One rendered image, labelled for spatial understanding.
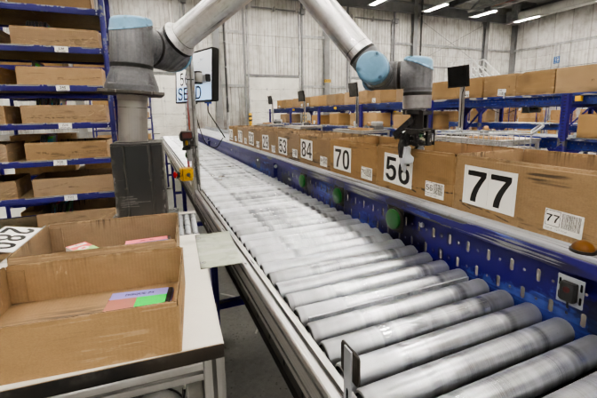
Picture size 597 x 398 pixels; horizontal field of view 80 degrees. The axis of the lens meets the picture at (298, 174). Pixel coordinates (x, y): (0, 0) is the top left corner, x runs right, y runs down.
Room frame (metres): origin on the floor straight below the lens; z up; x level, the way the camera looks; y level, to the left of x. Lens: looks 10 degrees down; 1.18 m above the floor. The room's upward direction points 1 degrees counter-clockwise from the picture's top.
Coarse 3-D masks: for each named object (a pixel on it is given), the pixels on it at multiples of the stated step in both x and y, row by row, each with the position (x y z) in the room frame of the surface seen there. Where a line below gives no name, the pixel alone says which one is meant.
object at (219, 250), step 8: (224, 232) 1.24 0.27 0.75; (208, 240) 1.16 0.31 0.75; (216, 240) 1.16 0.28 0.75; (224, 240) 1.16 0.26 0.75; (232, 240) 1.16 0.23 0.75; (208, 248) 1.09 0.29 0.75; (216, 248) 1.09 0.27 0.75; (224, 248) 1.09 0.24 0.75; (232, 248) 1.09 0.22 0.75; (208, 256) 1.02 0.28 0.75; (216, 256) 1.02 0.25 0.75; (224, 256) 1.02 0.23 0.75; (232, 256) 1.02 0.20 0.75; (208, 264) 0.96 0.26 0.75; (216, 264) 0.96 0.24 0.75; (224, 264) 0.96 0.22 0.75; (232, 264) 0.96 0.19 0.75
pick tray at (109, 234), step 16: (64, 224) 1.07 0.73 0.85; (80, 224) 1.08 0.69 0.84; (96, 224) 1.10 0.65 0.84; (112, 224) 1.11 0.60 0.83; (128, 224) 1.12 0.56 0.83; (144, 224) 1.14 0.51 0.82; (160, 224) 1.15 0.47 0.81; (176, 224) 1.17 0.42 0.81; (32, 240) 0.94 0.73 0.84; (48, 240) 1.04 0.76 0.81; (64, 240) 1.07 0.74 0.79; (80, 240) 1.08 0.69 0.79; (96, 240) 1.09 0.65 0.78; (112, 240) 1.11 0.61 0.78; (128, 240) 1.12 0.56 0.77; (176, 240) 0.91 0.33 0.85; (16, 256) 0.84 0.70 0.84; (32, 256) 0.81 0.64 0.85; (48, 256) 0.82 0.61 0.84; (64, 256) 0.83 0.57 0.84; (80, 256) 0.84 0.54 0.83
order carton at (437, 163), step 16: (384, 144) 1.40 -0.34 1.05; (448, 144) 1.43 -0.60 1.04; (464, 144) 1.36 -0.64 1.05; (384, 160) 1.35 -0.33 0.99; (416, 160) 1.19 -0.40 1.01; (432, 160) 1.12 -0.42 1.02; (448, 160) 1.06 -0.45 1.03; (416, 176) 1.18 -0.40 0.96; (432, 176) 1.12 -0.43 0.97; (448, 176) 1.06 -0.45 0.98; (416, 192) 1.18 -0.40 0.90; (448, 192) 1.05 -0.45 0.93
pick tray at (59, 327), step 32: (96, 256) 0.80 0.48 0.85; (128, 256) 0.82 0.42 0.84; (160, 256) 0.84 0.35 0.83; (0, 288) 0.72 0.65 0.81; (32, 288) 0.76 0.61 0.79; (64, 288) 0.78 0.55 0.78; (96, 288) 0.80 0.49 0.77; (128, 288) 0.82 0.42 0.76; (0, 320) 0.68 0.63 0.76; (32, 320) 0.68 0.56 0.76; (64, 320) 0.54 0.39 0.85; (96, 320) 0.55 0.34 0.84; (128, 320) 0.56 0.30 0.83; (160, 320) 0.58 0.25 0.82; (0, 352) 0.51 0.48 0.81; (32, 352) 0.52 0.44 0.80; (64, 352) 0.54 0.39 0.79; (96, 352) 0.55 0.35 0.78; (128, 352) 0.56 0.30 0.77; (160, 352) 0.58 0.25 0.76; (0, 384) 0.51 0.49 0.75
